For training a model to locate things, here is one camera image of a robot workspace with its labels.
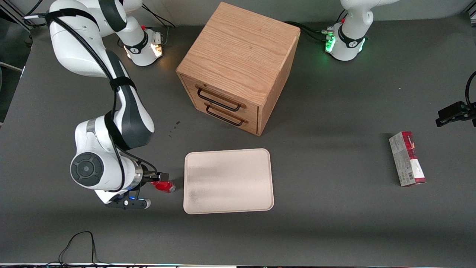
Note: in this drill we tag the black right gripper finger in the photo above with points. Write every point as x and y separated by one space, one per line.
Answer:
163 177

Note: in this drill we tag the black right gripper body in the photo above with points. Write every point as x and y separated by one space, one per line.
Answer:
148 176

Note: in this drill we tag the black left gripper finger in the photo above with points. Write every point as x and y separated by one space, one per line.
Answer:
452 108
448 119

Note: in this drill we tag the red coke bottle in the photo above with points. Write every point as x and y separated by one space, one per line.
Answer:
165 186

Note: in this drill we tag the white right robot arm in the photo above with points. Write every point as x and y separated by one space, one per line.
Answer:
93 56

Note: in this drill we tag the beige plastic tray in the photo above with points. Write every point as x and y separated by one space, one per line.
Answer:
228 180

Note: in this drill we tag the red grey carton box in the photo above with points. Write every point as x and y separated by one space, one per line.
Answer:
407 158

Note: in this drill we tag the wooden drawer cabinet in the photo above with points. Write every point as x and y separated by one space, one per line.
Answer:
238 52

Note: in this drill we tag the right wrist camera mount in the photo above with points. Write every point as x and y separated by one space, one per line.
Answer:
130 203

